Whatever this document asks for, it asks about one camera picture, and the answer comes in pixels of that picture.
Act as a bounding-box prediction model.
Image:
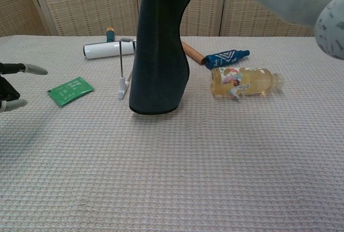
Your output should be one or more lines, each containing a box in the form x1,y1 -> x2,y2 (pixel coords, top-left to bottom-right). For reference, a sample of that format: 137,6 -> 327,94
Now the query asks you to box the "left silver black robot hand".
0,62 -> 49,114

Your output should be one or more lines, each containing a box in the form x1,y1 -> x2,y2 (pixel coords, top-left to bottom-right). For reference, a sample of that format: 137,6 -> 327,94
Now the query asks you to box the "yellow cloth with black trim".
128,0 -> 195,115

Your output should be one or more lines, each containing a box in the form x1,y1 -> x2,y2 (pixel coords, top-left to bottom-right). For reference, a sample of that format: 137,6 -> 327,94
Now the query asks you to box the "green packet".
47,76 -> 95,107

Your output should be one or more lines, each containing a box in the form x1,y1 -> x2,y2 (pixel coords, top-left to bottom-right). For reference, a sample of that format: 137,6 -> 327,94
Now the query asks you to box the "brown cardboard tube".
180,40 -> 207,65

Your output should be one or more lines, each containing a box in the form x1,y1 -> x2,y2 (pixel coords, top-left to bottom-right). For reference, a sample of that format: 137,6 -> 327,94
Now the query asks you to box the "blue patterned spray bottle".
204,49 -> 250,69

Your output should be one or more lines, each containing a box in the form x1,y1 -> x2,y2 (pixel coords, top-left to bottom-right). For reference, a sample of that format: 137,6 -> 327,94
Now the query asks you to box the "teal white lint roller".
82,27 -> 138,60

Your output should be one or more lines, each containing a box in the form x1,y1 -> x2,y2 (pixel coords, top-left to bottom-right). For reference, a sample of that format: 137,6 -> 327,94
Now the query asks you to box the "clear tea bottle with label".
210,67 -> 285,100

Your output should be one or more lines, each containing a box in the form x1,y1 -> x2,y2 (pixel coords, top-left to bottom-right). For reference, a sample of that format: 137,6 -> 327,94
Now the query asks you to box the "woven grey tablecloth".
0,35 -> 344,232

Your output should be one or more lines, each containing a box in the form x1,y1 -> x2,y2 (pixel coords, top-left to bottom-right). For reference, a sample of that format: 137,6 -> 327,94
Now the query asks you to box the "metal wire rack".
117,38 -> 138,100

